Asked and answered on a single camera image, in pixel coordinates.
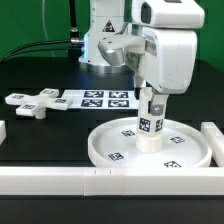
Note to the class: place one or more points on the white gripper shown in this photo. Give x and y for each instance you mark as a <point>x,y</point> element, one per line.
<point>165,60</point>

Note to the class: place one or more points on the white round table top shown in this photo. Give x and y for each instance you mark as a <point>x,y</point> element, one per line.
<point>113,144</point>

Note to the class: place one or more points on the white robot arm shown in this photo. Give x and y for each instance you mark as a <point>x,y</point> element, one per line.
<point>116,24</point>

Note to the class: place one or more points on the white marker sheet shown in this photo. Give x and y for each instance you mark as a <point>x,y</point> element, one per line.
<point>101,99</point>

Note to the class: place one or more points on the white right fence bar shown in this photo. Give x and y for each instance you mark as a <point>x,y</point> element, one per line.
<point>215,139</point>

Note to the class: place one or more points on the white fence bar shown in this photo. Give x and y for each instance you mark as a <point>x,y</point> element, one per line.
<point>92,181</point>
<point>2,131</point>
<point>215,139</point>

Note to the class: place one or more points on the white front fence bar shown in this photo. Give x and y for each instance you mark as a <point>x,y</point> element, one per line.
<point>92,181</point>

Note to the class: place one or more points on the white cross table base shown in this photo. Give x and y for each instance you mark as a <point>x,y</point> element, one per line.
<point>35,106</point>

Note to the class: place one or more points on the white left fence bar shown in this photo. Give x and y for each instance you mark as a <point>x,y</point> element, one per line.
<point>2,131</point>

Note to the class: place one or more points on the black cable connector post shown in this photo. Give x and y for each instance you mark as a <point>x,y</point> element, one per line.
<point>74,33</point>

